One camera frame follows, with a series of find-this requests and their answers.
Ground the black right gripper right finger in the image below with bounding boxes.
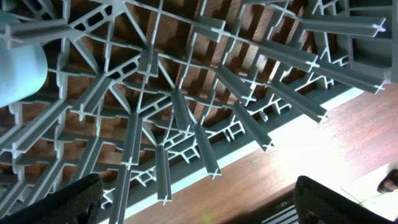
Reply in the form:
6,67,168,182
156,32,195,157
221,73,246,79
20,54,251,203
293,175,394,224

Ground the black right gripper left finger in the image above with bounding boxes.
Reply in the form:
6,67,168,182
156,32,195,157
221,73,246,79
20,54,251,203
1,174,103,224

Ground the light blue cup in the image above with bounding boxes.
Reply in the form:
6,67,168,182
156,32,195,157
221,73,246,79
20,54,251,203
0,11,49,109

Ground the grey dishwasher rack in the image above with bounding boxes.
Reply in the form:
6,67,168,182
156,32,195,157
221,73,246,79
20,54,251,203
1,0,397,223

